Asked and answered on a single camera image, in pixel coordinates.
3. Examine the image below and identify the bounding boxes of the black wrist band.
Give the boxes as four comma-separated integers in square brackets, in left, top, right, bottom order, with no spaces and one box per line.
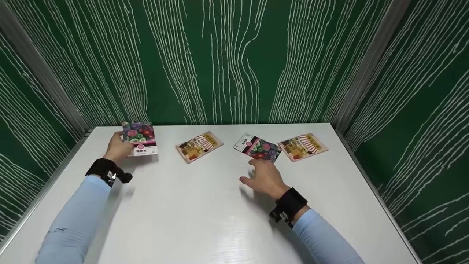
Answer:
[269,187,309,229]
[85,158,133,187]

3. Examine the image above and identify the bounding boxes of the person's right hand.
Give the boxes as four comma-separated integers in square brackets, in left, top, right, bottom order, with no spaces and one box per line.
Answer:
[239,159,291,200]

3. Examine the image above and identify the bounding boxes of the yellow striped seed packet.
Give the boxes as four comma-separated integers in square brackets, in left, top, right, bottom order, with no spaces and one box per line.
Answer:
[175,131,224,164]
[277,133,329,163]

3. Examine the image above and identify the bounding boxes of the person's left hand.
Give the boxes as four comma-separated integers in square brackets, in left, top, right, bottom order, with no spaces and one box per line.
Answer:
[103,131,135,164]

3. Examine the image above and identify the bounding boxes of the flower print seed packet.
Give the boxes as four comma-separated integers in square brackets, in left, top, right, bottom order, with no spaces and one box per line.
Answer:
[233,133,282,163]
[120,121,159,158]

